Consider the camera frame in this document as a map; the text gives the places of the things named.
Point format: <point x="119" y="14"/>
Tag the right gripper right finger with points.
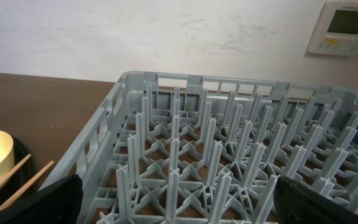
<point x="297" y="204"/>

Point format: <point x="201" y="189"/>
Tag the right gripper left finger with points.
<point x="57" y="203"/>

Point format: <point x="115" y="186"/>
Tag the wooden chopstick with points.
<point x="7" y="176"/>
<point x="25" y="187"/>

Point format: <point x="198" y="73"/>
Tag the round black serving tray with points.
<point x="25" y="173"/>

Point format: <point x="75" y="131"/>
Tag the grey dishwasher rack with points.
<point x="173" y="148"/>

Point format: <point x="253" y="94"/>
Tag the wall thermostat control panel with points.
<point x="336" y="31"/>

